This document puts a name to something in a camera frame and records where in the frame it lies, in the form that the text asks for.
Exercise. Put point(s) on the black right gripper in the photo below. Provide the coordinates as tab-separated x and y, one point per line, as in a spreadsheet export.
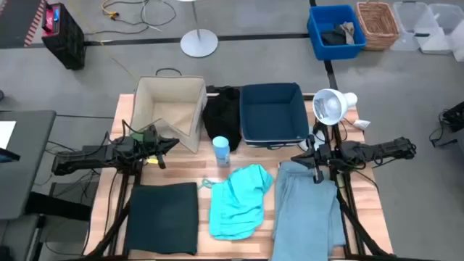
328	156

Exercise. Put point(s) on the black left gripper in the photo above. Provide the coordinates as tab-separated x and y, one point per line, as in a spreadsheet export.
145	149

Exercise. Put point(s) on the light blue towel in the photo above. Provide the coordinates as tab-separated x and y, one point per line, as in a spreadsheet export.
306	217

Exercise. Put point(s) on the black garment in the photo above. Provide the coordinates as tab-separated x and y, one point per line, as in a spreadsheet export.
223	116

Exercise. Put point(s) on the dark green garment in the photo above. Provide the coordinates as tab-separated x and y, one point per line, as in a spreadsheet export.
163	217

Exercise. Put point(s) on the turquoise garment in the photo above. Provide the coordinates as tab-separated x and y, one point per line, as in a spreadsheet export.
237	203

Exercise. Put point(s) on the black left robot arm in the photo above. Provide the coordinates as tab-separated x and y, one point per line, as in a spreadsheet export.
79	159

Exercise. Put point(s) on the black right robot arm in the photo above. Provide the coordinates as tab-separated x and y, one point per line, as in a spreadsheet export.
380	150

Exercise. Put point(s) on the beige fabric storage bin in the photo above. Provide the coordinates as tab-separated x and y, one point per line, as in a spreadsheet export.
170	108

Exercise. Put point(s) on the blue spray bottle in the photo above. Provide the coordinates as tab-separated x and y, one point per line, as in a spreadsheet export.
221	152

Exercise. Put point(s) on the white desk lamp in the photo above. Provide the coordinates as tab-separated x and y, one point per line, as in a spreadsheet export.
331	107

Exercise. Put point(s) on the navy fabric storage bin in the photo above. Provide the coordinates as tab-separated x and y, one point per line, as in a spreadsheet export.
273	112

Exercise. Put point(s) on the blue plastic bin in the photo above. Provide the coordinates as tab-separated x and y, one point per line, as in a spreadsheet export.
319	50

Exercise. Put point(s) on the dark folded garment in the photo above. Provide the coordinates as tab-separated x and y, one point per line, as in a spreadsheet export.
332	37

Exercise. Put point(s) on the beige garment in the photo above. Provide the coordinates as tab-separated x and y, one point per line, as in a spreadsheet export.
348	32

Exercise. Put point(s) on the grey desk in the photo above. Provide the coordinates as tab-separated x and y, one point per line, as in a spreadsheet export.
29	163

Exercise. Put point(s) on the black crate red top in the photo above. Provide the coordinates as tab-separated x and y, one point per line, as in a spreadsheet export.
65	40

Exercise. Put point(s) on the wicker basket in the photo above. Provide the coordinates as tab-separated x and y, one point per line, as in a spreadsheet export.
377	25

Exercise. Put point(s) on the white paper sheet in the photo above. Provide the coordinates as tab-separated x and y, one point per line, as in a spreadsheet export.
6	134

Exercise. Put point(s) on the clear plastic bin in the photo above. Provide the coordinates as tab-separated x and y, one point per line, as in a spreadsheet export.
442	25
406	21

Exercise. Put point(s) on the dark striped-edge floor mat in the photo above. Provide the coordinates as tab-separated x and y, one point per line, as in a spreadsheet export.
16	21

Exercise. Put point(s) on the black aluminium frame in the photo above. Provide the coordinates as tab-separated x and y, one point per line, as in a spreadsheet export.
349	203
121	203

